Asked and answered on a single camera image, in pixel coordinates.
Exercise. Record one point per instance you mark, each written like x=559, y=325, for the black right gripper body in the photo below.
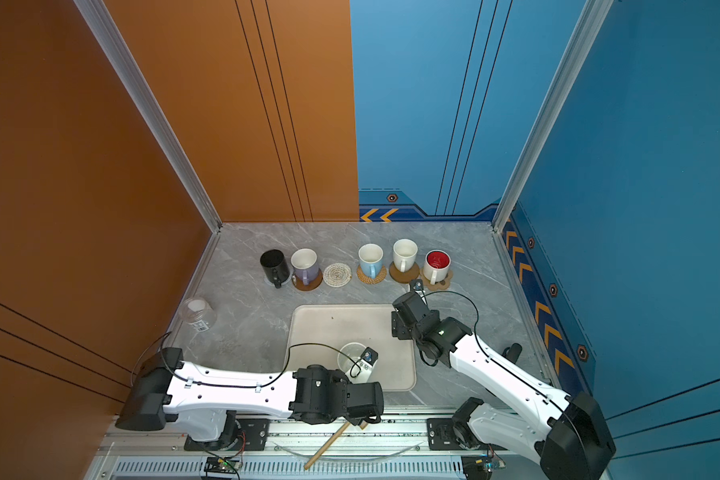
x=401, y=332

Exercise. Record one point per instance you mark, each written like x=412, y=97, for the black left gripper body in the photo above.
x=341, y=379

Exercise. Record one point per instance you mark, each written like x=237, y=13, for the white speckled mug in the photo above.
x=347, y=358

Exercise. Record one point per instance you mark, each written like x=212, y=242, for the dark wooden round coaster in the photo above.
x=404, y=277

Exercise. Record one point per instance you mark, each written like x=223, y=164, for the white mug red inside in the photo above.
x=436, y=266

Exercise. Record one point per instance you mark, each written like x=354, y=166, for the rattan round coaster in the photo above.
x=381, y=275

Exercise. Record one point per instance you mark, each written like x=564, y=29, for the light blue mug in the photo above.
x=371, y=260

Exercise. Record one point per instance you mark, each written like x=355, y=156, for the black mug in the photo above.
x=275, y=267

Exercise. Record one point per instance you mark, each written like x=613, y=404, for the purple mug white inside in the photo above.
x=305, y=264

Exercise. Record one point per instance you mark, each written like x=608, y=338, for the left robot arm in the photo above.
x=169, y=392

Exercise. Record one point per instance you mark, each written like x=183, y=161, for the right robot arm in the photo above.
x=566, y=435

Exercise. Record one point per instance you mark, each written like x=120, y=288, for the paw shaped cork coaster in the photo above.
x=438, y=286

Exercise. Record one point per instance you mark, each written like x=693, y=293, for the brown worn round coaster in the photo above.
x=312, y=285

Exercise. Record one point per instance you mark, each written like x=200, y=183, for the multicolour woven coaster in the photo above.
x=337, y=275

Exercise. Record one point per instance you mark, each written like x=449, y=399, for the wooden mallet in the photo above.
x=323, y=449

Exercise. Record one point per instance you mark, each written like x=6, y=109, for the beige serving tray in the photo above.
x=318, y=332

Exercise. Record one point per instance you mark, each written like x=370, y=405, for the black handheld device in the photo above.
x=513, y=352

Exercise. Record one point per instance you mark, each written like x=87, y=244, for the left green circuit board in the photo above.
x=221, y=468

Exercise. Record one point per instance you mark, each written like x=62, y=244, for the green circuit board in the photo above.
x=221, y=468
x=480, y=467

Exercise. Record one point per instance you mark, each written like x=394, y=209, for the right green circuit board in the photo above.
x=480, y=467

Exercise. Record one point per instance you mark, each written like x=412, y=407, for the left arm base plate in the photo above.
x=239, y=434

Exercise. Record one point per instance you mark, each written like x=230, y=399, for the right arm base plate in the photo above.
x=444, y=434

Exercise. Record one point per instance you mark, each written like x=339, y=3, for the aluminium front rail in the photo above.
x=396, y=448

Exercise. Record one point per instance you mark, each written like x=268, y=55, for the right aluminium frame post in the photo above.
x=587, y=28

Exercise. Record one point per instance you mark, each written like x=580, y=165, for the aluminium frame post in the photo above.
x=102, y=25
x=587, y=28

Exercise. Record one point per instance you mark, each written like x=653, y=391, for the left aluminium frame post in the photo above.
x=102, y=25

